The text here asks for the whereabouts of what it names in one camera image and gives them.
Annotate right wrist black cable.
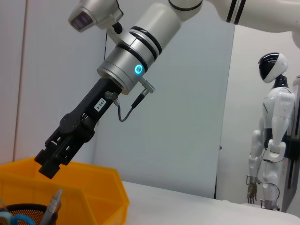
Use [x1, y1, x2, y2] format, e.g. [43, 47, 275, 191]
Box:
[104, 78, 157, 123]

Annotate black mesh pen holder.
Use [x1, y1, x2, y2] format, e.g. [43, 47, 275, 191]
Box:
[0, 202, 60, 225]

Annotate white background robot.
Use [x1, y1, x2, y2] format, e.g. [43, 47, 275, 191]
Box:
[245, 52, 296, 211]

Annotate thin black camera cable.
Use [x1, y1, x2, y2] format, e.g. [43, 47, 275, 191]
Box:
[103, 31, 109, 62]

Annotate grey transparent pen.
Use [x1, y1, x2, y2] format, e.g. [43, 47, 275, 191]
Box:
[39, 188, 63, 225]

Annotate grey background machine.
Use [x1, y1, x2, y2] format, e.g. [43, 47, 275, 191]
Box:
[281, 74, 300, 213]

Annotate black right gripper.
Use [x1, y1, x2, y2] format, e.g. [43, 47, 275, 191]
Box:
[34, 78, 124, 180]

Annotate yellow plastic bin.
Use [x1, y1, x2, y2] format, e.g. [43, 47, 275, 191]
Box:
[0, 156, 131, 225]

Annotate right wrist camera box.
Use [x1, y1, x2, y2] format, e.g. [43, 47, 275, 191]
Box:
[67, 0, 124, 33]

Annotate blue scissors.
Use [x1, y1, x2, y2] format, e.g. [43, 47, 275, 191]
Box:
[0, 210, 30, 225]

